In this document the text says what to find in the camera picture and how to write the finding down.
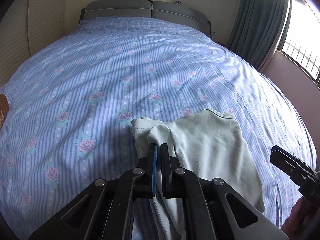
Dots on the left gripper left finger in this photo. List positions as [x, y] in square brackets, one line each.
[104, 209]

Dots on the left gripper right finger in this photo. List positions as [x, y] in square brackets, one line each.
[212, 209]

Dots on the light green long-sleeve shirt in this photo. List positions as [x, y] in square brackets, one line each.
[208, 143]

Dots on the blue striped floral bedsheet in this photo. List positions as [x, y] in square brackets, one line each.
[71, 107]

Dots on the window with metal railing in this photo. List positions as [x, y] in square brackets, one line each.
[300, 38]

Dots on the brown plaid folded garment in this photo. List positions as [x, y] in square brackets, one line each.
[4, 109]

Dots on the teal green curtain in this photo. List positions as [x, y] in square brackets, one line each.
[257, 29]

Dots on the grey upholstered headboard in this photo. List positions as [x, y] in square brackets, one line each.
[165, 11]

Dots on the beige louvered wardrobe doors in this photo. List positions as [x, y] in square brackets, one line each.
[27, 27]

